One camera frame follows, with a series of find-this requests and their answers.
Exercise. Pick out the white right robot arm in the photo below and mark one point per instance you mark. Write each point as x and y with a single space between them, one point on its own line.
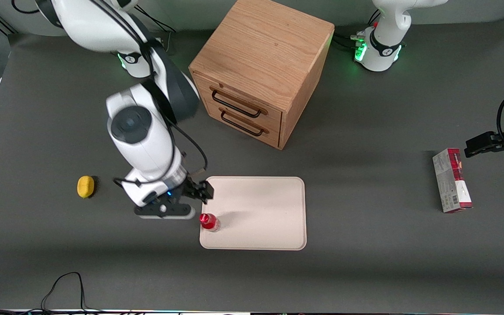
142 148

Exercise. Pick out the wooden drawer cabinet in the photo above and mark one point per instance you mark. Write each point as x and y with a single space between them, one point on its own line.
263 48

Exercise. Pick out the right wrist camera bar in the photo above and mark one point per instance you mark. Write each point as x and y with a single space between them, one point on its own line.
164 211

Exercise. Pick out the beige rectangular tray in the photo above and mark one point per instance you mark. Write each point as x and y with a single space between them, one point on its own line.
260 213

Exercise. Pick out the yellow lemon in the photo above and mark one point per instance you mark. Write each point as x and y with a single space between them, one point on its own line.
85 187

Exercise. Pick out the red grey cardboard box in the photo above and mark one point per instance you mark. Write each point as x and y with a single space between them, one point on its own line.
451 180

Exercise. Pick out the wooden drawer front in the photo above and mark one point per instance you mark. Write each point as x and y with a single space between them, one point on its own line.
245 97
252 130

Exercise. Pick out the red coke bottle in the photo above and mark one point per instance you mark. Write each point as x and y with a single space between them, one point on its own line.
209 222

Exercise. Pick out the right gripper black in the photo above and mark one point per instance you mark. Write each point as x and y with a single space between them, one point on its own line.
194 187

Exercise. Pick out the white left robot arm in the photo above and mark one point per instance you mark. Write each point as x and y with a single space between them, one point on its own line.
385 39

